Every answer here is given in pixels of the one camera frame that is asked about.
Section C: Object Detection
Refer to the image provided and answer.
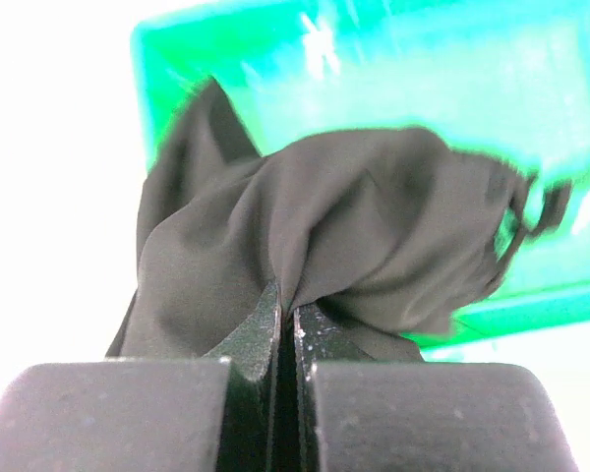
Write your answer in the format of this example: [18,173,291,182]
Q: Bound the black trousers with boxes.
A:
[108,81,572,359]

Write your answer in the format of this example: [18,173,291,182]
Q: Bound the green plastic tray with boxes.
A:
[131,1,590,362]

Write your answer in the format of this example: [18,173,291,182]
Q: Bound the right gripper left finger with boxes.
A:
[0,285,281,471]

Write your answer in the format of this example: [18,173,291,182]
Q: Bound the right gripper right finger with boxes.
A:
[294,307,590,471]

